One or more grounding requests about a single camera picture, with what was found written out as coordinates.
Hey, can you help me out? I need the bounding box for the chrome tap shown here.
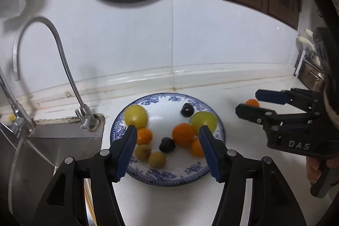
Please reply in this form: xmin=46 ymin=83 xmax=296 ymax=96
xmin=0 ymin=67 xmax=35 ymax=136

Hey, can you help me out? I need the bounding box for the yellow-green round fruit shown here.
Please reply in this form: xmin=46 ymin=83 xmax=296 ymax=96
xmin=124 ymin=105 xmax=148 ymax=128

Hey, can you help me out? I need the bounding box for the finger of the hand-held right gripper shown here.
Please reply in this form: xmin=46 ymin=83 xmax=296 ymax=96
xmin=236 ymin=103 xmax=281 ymax=127
xmin=256 ymin=88 xmax=320 ymax=111

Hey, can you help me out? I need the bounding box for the steel sink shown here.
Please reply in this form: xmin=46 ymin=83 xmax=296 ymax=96
xmin=0 ymin=115 xmax=106 ymax=216

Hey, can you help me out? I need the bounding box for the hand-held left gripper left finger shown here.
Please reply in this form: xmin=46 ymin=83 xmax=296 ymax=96
xmin=30 ymin=125 xmax=138 ymax=226

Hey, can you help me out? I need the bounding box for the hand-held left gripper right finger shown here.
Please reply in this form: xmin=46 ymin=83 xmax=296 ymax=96
xmin=199 ymin=125 xmax=309 ymax=226

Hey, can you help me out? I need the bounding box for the dark purple passion fruit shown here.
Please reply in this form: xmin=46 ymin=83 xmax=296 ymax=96
xmin=159 ymin=137 xmax=176 ymax=154

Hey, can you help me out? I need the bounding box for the person's right hand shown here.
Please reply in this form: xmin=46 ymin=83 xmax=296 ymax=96
xmin=306 ymin=156 xmax=323 ymax=184

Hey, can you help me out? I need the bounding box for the metal dish rack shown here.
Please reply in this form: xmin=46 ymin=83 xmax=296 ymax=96
xmin=294 ymin=53 xmax=326 ymax=91

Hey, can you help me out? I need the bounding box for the blue patterned white plate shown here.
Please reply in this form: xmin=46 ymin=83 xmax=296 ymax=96
xmin=110 ymin=93 xmax=226 ymax=186

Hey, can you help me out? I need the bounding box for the curved steel faucet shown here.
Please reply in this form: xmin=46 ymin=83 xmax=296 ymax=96
xmin=13 ymin=17 xmax=105 ymax=132

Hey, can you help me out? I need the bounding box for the brown round fruit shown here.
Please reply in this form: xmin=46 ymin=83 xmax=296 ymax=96
xmin=148 ymin=152 xmax=167 ymax=169
xmin=136 ymin=144 xmax=152 ymax=161

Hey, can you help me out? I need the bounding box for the small dark round fruit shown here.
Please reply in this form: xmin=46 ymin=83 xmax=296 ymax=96
xmin=181 ymin=103 xmax=194 ymax=118

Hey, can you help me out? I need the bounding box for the large green round fruit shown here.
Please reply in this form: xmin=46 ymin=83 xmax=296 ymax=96
xmin=191 ymin=112 xmax=218 ymax=134

